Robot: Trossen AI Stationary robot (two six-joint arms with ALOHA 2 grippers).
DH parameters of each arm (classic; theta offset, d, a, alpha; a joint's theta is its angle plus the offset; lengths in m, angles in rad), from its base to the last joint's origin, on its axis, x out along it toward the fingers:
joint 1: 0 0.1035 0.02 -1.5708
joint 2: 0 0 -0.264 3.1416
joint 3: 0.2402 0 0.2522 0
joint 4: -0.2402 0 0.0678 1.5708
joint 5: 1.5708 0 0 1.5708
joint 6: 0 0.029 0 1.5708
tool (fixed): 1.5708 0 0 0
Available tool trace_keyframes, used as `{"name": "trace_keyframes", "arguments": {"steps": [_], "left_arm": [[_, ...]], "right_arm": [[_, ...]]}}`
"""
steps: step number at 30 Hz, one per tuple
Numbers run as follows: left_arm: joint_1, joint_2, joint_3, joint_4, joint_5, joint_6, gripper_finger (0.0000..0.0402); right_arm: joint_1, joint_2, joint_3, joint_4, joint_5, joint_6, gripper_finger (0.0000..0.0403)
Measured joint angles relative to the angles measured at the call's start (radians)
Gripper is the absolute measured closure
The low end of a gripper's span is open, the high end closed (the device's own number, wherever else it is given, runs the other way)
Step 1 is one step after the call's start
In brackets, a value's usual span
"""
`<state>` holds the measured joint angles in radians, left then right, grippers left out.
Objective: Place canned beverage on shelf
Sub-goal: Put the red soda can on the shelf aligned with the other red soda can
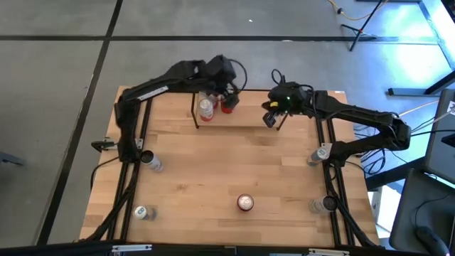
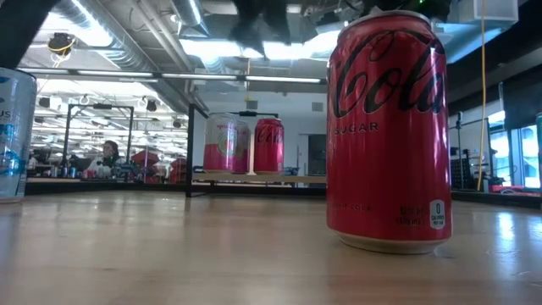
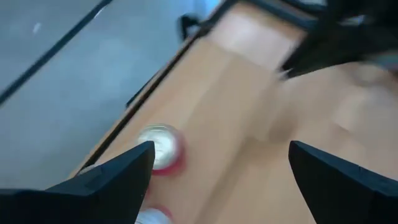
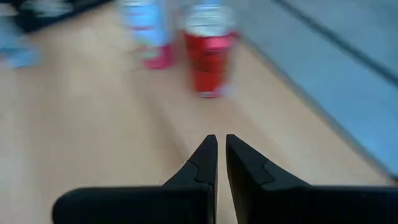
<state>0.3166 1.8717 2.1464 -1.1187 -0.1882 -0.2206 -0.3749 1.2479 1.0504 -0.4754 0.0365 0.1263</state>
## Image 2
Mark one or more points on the seated person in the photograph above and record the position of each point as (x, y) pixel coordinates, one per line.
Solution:
(111, 149)

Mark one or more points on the red storage bin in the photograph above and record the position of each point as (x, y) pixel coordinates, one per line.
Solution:
(146, 160)
(178, 169)

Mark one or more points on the blue container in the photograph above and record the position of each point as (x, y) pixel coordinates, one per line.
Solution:
(291, 170)

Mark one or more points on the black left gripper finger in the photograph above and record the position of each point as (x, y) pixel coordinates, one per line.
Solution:
(278, 21)
(250, 21)

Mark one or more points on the bright glass window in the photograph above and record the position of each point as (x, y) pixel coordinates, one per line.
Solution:
(527, 156)

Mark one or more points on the grey square wall vent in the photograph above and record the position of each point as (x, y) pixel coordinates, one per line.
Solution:
(317, 106)
(252, 104)

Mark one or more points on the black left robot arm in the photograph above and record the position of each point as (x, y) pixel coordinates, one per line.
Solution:
(21, 25)

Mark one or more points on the red Coca-Cola Zero Sugar can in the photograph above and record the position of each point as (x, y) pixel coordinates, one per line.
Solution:
(381, 169)

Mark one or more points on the grey tripod stand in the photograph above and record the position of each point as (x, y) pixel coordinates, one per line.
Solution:
(459, 140)

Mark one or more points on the silver round ceiling duct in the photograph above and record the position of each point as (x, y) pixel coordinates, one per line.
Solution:
(188, 12)

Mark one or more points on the long LED light bar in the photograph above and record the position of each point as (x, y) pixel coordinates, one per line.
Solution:
(203, 76)

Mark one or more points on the black pegboard rack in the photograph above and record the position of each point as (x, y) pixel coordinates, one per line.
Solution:
(463, 169)

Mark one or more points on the white Celsius Arctic can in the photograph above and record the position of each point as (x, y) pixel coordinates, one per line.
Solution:
(17, 148)

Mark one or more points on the black ceiling spotlight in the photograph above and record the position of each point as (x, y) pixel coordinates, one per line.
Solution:
(44, 102)
(151, 105)
(177, 123)

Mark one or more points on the dark window blind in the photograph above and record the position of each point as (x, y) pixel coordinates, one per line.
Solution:
(523, 110)

